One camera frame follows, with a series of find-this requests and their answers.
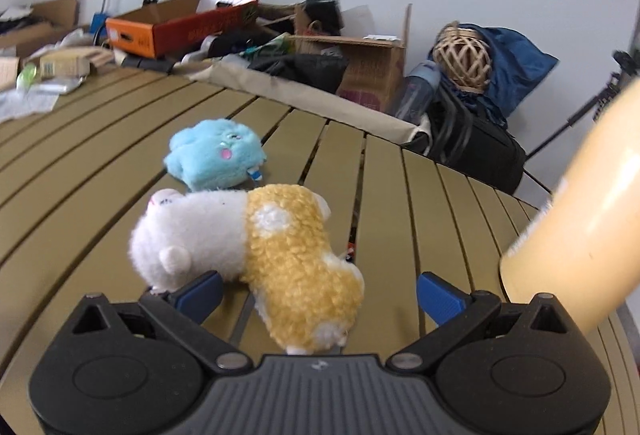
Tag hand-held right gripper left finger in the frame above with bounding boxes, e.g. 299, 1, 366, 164
72, 271, 252, 375

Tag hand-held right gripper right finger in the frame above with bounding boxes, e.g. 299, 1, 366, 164
389, 271, 572, 373

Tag white plush toy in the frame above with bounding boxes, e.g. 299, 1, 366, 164
129, 188, 249, 294

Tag yellow curly plush toy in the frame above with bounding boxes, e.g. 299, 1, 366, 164
242, 184, 366, 356

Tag light blue plush toy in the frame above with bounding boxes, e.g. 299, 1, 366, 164
164, 118, 267, 192

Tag black suitcase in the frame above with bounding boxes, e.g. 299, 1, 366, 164
402, 88, 527, 196

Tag pale yellow cylinder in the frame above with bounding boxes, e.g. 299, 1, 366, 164
500, 79, 640, 336

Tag tan folding table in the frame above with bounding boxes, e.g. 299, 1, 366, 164
0, 64, 632, 435

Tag clear water bottle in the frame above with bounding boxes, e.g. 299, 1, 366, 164
394, 62, 442, 122

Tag open brown cardboard box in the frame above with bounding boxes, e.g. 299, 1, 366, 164
291, 4, 413, 113

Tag woven rattan ball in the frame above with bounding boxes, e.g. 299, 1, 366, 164
432, 22, 493, 94

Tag black cloth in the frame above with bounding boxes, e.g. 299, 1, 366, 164
247, 54, 349, 94

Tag blue fabric bag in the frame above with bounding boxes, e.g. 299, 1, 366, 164
452, 24, 559, 128

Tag white papers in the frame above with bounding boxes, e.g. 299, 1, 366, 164
0, 82, 81, 123

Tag orange cardboard box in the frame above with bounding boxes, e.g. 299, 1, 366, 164
105, 0, 259, 59

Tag small tan box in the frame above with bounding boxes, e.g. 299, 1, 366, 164
39, 49, 93, 78

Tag green plastic wrapper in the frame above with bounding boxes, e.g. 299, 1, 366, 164
16, 64, 40, 91

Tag black tripod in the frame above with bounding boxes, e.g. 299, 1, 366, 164
524, 49, 640, 161

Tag large open cardboard box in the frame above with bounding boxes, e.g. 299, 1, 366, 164
0, 0, 81, 58

